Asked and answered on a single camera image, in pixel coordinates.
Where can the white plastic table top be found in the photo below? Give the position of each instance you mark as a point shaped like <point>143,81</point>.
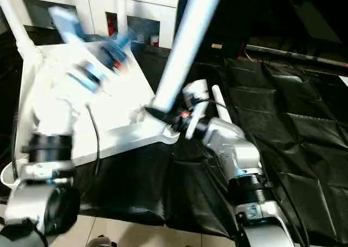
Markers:
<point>119,105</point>

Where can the white plastic table leg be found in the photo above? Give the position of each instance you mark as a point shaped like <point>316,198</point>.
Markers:
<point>122,10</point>
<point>187,40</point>
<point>222,105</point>
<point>16,18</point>

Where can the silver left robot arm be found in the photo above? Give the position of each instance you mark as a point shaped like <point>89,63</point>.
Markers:
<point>49,149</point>

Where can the red bottle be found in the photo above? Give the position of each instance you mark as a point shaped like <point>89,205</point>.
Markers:
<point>111,26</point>

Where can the small white jar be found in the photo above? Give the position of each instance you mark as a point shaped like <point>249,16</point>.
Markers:
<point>155,41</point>

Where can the white glass-door cabinet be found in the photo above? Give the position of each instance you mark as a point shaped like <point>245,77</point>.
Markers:
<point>70,2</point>

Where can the small yellow tag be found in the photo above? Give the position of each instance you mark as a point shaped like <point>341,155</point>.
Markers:
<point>217,45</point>

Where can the black work mat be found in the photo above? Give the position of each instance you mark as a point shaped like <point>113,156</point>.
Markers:
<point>293,138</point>

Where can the dark metal rod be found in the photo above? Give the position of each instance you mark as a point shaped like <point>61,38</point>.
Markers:
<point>299,54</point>

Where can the white flat board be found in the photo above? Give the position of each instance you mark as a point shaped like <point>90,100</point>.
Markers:
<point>345,79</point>

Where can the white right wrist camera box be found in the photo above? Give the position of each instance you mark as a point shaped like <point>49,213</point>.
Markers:
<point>197,100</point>

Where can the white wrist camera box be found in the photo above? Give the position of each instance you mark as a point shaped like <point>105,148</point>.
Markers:
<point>68,21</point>
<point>197,100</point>

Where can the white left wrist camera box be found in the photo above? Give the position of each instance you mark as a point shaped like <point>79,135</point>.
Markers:
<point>68,21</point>

